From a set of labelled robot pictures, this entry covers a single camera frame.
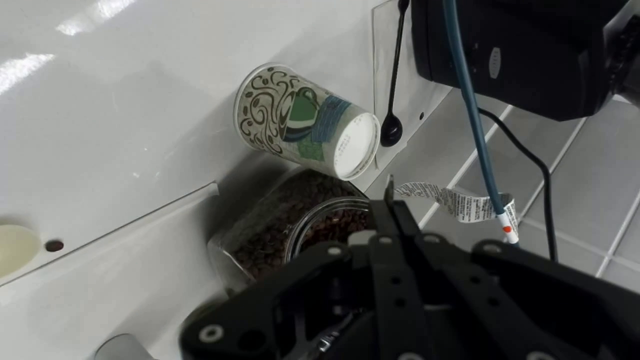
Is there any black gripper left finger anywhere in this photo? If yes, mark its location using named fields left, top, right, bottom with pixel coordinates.
left=369, top=201, right=433, bottom=360

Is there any black coffee grinder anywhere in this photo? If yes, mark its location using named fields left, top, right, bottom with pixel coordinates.
left=408, top=0, right=640, bottom=124

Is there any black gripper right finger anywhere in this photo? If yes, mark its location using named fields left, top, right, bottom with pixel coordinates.
left=384, top=179, right=573, bottom=360

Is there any glass jar of coffee beans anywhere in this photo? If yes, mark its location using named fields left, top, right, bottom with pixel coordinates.
left=210, top=171, right=371, bottom=280

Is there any black measuring spoon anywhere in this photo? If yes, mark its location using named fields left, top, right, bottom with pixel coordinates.
left=381, top=0, right=410, bottom=149

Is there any upside-down patterned paper cup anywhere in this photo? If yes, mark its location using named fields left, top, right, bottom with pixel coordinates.
left=233, top=65, right=382, bottom=182

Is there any black power cable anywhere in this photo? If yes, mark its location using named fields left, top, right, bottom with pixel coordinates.
left=476, top=107, right=560, bottom=265

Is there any white cable warning tag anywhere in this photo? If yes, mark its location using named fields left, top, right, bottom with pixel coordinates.
left=398, top=182, right=520, bottom=245

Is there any blue cable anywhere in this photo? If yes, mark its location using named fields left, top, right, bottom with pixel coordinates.
left=439, top=0, right=517, bottom=223

